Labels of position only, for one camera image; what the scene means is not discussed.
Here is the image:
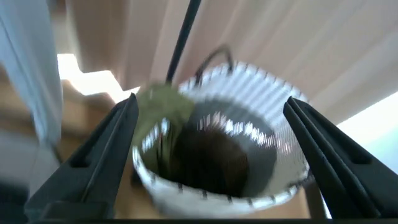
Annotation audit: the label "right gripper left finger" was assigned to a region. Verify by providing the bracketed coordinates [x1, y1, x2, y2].
[24, 93, 140, 218]

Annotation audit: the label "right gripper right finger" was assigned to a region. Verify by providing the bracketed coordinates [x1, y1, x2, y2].
[282, 96, 398, 218]

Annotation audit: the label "green garment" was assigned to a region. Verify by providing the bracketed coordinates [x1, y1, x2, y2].
[133, 81, 196, 175]

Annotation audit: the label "pale grey shorts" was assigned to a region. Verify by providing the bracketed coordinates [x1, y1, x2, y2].
[0, 0, 65, 200]

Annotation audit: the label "white laundry basket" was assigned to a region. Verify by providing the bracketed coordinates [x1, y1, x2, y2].
[132, 45, 312, 218]

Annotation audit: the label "black clothes rack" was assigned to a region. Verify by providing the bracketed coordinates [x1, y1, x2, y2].
[164, 0, 202, 85]

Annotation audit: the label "beige curtain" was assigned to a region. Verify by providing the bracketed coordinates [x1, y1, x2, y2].
[65, 0, 398, 125]

